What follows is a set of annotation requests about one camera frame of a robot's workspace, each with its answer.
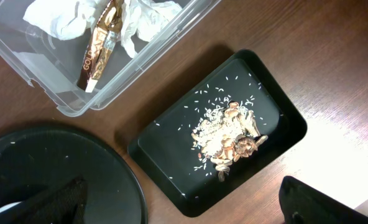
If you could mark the black rectangular tray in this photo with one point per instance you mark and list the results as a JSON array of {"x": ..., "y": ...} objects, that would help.
[{"x": 291, "y": 129}]

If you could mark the food scraps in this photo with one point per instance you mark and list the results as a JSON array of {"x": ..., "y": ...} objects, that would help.
[{"x": 198, "y": 140}]

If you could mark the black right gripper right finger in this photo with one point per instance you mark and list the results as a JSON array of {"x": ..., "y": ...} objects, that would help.
[{"x": 302, "y": 204}]

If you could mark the white napkin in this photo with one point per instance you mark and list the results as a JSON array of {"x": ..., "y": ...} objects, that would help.
[
  {"x": 145, "y": 18},
  {"x": 64, "y": 19}
]

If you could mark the round black tray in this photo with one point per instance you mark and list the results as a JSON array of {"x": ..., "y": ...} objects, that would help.
[{"x": 37, "y": 159}]

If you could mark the clear plastic bin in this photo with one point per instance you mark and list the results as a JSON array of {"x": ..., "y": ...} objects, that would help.
[{"x": 55, "y": 64}]

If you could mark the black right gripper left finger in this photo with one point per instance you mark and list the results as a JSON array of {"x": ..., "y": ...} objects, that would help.
[{"x": 60, "y": 204}]

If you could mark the gold coffee sachet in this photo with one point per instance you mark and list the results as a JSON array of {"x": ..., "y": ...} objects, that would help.
[{"x": 101, "y": 45}]

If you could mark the white plate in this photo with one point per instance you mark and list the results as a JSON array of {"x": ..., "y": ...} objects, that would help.
[{"x": 8, "y": 206}]

